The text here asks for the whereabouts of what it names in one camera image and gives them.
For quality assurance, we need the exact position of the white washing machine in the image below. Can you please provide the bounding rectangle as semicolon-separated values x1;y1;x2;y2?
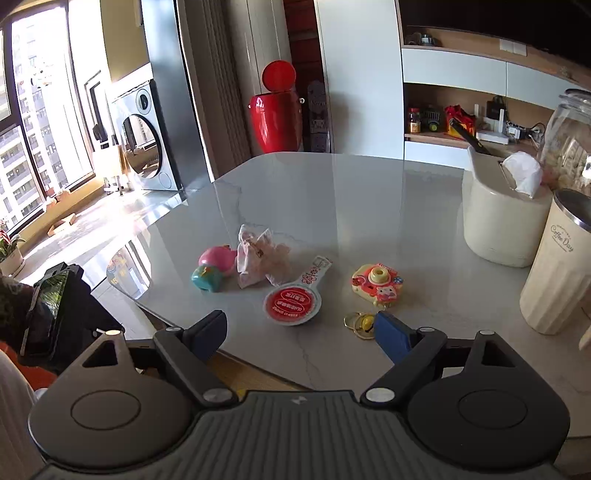
112;79;181;191

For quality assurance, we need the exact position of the green toy vehicle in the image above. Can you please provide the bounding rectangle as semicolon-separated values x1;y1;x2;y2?
421;105;445;133

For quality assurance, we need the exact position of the pink squishy toy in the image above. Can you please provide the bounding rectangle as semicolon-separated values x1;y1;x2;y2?
197;245;238;276

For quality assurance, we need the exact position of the white tissue box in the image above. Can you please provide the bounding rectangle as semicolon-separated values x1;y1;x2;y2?
462;147;552;268

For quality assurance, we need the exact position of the glass jar with lid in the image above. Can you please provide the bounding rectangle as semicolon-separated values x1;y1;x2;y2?
538;89;591;196

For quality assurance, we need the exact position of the teal squishy toy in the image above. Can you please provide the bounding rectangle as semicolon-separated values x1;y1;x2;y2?
190;264;223;292

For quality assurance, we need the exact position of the red round sauce packet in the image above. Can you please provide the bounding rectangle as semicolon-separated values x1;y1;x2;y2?
263;256;332;327

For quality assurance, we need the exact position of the yellow bell keychain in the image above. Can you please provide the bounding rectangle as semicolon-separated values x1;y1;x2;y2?
344;312;376;340

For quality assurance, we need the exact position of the red trash can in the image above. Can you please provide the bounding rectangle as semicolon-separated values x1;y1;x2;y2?
249;60;303;154

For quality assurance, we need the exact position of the yellow pink toy camera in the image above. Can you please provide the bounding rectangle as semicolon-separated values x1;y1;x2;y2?
351;263;404;309

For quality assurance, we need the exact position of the red toy truck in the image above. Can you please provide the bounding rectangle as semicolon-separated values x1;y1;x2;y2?
444;105;477;138

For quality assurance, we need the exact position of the white power strip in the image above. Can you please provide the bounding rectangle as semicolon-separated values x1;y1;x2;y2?
476;130;510;145

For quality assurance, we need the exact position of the pink white cloth pouch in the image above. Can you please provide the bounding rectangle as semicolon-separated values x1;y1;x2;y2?
236;224;291;289

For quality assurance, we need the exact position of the cream ribbed coffee cup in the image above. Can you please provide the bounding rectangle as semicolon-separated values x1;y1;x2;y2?
520;189;590;335

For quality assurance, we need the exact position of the small spice jar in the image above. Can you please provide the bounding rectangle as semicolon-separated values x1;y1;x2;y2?
408;107;422;134

